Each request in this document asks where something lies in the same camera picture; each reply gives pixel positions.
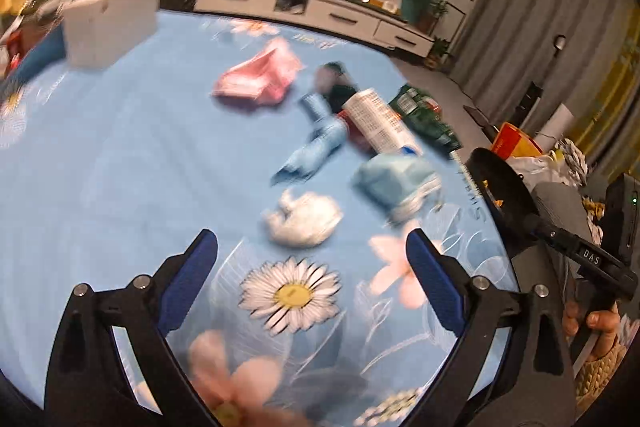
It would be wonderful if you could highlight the light blue face mask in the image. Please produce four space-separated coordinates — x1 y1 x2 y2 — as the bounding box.
354 153 442 223

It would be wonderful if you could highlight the green red snack wrapper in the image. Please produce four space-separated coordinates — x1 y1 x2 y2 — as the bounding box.
390 83 462 154

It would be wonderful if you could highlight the white tissue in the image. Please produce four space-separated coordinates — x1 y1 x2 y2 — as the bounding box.
262 190 343 249

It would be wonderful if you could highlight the red white cigarette carton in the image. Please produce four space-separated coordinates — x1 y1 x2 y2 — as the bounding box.
343 89 423 156

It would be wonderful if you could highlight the dark green foil wrapper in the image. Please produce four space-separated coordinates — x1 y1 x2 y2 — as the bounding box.
314 62 358 114

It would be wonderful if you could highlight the pink plastic bag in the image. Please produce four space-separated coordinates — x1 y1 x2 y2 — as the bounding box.
212 37 304 105

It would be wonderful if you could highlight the person's right hand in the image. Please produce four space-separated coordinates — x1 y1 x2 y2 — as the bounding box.
562 301 620 362

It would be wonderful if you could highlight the red yellow shopping bag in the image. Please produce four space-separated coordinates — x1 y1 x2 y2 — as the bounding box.
490 122 544 160

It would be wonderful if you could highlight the grey sofa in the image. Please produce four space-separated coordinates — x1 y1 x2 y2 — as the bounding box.
512 182 592 303

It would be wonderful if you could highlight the white plastic bag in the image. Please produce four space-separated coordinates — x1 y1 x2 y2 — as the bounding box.
506 155 582 192

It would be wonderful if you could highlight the white paper roll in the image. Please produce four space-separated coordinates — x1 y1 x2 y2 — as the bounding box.
534 103 575 154

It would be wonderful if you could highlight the black upright vacuum cleaner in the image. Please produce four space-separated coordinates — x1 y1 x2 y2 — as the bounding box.
510 34 567 128

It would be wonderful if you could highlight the potted plant on floor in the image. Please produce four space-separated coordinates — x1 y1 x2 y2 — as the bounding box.
424 37 450 70

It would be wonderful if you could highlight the light blue floral tablecloth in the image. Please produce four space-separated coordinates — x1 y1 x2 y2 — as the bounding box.
0 8 522 427

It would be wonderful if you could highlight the potted plant on cabinet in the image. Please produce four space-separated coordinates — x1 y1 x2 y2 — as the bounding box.
422 0 448 35

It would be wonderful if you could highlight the grey curtain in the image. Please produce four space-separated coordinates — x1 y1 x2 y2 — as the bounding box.
450 0 638 134

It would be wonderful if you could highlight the white cardboard box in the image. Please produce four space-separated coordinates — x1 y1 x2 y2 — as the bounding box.
62 0 160 69

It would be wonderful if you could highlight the white TV cabinet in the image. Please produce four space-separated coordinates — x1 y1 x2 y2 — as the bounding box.
194 0 434 58

